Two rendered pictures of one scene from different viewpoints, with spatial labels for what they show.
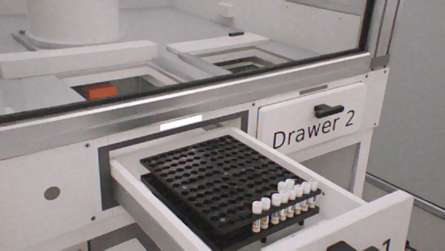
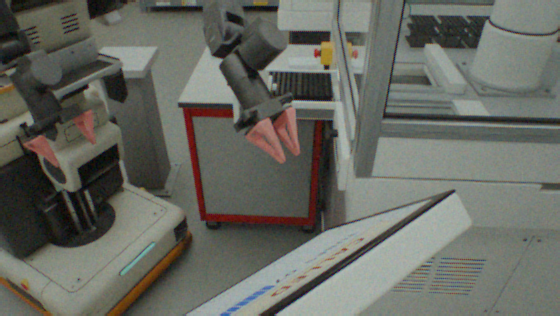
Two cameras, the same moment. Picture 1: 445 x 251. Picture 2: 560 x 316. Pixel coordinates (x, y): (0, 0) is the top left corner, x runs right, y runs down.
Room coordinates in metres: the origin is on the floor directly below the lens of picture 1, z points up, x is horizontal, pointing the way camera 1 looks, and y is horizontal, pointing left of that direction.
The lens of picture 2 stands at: (1.37, -1.02, 1.52)
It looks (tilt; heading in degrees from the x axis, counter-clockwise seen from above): 37 degrees down; 130
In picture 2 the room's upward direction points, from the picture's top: straight up
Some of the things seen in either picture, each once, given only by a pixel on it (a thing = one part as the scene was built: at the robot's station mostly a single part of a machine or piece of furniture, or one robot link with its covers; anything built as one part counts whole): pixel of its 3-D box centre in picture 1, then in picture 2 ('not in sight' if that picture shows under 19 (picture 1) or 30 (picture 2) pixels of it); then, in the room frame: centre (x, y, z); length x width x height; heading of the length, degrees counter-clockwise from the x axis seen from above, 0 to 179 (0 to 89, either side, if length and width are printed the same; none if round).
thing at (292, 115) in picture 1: (313, 119); (340, 142); (0.91, -0.19, 0.87); 0.29 x 0.02 x 0.11; 127
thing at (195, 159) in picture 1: (225, 191); (299, 91); (0.62, -0.01, 0.87); 0.22 x 0.18 x 0.06; 37
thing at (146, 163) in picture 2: not in sight; (137, 125); (-0.37, -0.11, 0.38); 0.30 x 0.30 x 0.76; 40
